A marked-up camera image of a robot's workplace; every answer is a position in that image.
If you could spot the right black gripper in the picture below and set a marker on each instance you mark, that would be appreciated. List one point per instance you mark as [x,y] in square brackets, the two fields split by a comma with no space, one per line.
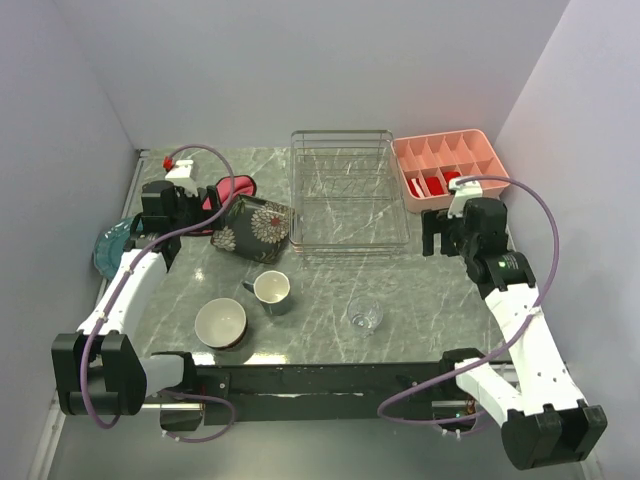
[433,221]

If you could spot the red cloth middle compartment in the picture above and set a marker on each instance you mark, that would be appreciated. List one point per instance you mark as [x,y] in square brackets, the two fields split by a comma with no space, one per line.
[435,185]

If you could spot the white brown ceramic bowl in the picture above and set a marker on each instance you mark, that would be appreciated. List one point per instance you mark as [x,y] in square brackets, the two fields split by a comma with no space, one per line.
[221,323]

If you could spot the red cloth right compartment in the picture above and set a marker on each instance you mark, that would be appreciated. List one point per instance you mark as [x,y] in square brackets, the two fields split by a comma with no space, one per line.
[448,176]

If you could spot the red cloth left compartment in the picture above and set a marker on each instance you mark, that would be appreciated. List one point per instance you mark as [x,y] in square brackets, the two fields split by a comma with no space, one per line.
[415,188]

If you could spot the black floral square plate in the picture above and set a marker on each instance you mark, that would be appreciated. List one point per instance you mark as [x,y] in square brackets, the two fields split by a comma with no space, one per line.
[254,229]

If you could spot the red black oven mitt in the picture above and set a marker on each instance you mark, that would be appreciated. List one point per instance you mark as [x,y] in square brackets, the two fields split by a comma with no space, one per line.
[240,185]

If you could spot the pink divided organizer tray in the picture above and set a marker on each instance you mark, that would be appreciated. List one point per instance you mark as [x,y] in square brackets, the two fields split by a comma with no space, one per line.
[467,151]

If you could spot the grey blue ceramic mug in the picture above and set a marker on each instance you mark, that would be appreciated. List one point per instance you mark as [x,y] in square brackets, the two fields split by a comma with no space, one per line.
[273,290]

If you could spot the teal round plate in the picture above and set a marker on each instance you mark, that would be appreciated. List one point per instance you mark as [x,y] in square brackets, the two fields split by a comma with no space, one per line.
[110,245]

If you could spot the metal wire dish rack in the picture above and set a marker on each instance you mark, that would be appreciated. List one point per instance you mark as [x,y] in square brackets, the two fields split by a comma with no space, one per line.
[345,194]

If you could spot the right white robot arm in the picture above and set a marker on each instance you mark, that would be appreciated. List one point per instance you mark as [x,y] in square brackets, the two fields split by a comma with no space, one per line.
[545,419]

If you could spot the red cloth compartment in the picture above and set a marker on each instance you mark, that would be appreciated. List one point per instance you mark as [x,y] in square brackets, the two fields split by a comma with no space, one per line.
[435,185]
[448,176]
[415,188]

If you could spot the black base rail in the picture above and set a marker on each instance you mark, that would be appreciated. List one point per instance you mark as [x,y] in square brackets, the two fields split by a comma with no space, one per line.
[290,392]

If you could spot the clear faceted glass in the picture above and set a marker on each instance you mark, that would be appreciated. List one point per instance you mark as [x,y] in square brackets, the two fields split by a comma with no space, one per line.
[364,314]

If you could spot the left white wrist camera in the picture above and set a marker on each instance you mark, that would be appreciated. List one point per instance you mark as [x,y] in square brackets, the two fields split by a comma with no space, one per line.
[182,173]

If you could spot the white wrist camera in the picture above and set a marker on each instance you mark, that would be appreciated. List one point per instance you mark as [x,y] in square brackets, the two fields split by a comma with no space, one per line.
[462,191]
[182,173]

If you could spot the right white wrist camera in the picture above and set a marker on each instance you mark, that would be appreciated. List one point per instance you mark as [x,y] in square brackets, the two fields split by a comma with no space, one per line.
[462,191]

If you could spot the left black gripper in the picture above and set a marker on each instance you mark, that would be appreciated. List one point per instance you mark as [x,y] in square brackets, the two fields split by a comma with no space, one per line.
[196,201]

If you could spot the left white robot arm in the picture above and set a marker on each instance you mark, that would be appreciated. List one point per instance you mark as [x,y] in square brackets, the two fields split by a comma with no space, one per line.
[96,368]

